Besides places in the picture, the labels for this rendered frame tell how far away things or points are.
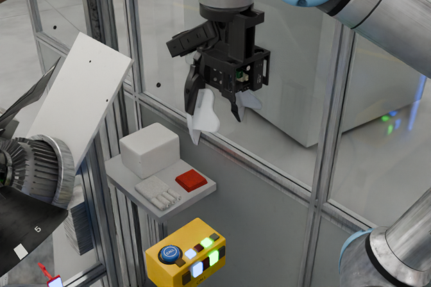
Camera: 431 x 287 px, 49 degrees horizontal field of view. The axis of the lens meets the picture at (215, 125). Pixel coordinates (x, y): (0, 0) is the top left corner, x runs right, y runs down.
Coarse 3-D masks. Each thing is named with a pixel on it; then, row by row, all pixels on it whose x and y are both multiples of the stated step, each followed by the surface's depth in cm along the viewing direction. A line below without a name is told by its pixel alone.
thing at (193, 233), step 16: (192, 224) 113; (176, 240) 109; (192, 240) 109; (224, 240) 109; (160, 256) 104; (208, 256) 107; (224, 256) 112; (160, 272) 104; (176, 272) 101; (192, 272) 105; (208, 272) 110
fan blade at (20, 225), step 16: (0, 192) 104; (16, 192) 105; (0, 208) 100; (16, 208) 100; (32, 208) 99; (48, 208) 98; (0, 224) 96; (16, 224) 96; (32, 224) 95; (48, 224) 94; (0, 240) 93; (16, 240) 93; (32, 240) 92; (0, 256) 91; (16, 256) 90; (0, 272) 89
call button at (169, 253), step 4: (164, 248) 105; (168, 248) 105; (172, 248) 105; (176, 248) 105; (164, 252) 104; (168, 252) 104; (172, 252) 104; (176, 252) 104; (164, 256) 103; (168, 256) 103; (172, 256) 103; (176, 256) 104; (164, 260) 104; (168, 260) 103; (172, 260) 103
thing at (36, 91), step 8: (56, 64) 105; (48, 72) 103; (40, 80) 103; (48, 80) 98; (32, 88) 102; (40, 88) 97; (24, 96) 101; (32, 96) 97; (40, 96) 94; (16, 104) 101; (24, 104) 96; (8, 112) 100; (16, 112) 112; (0, 120) 100; (8, 120) 112; (0, 128) 112
